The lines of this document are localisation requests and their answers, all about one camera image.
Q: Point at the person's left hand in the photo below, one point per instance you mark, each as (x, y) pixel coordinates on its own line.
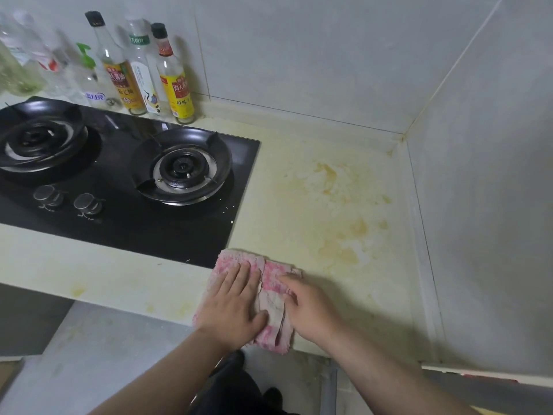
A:
(229, 311)

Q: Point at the person's right hand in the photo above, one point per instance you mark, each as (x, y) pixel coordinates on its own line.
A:
(315, 315)

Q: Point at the pink dish cloth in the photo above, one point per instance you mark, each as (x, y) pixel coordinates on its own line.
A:
(272, 280)

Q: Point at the person's left forearm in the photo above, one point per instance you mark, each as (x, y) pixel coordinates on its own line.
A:
(164, 380)

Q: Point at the person's right forearm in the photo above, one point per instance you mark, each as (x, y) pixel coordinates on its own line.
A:
(389, 380)

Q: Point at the person's dark trousers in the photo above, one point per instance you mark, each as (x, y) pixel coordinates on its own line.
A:
(233, 393)

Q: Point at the black glass gas stove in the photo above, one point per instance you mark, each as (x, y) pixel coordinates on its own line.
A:
(116, 229)

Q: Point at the black round stove burner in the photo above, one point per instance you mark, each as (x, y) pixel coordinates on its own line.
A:
(181, 166)
(39, 138)

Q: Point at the red sticker strip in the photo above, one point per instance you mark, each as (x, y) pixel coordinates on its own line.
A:
(488, 378)

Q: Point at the white cap green band bottle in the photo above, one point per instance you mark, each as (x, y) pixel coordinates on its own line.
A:
(147, 82)

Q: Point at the black cap yellow label bottle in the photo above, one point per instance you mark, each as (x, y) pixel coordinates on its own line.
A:
(125, 82)

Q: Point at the green pump clear bottle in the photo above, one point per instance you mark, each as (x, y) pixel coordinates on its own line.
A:
(93, 86)

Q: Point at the clear bottle red label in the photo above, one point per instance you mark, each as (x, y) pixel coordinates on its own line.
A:
(47, 64)

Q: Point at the clear bottle yellowish oil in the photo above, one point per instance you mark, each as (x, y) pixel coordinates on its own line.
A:
(17, 79)

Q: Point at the clear bottle white label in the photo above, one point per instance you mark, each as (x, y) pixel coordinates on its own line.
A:
(13, 43)

